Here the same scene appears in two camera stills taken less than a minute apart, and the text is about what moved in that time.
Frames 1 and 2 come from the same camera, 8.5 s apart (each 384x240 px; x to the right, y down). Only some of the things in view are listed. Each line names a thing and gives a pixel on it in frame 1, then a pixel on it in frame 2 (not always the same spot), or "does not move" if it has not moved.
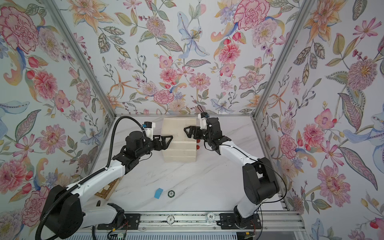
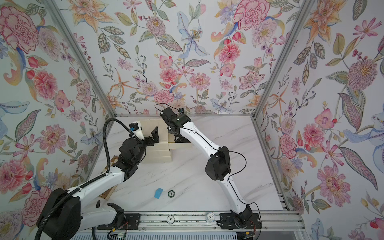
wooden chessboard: (107, 191) does not move
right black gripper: (198, 130) to (170, 130)
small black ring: (168, 194) does not move
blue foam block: (158, 193) does not move
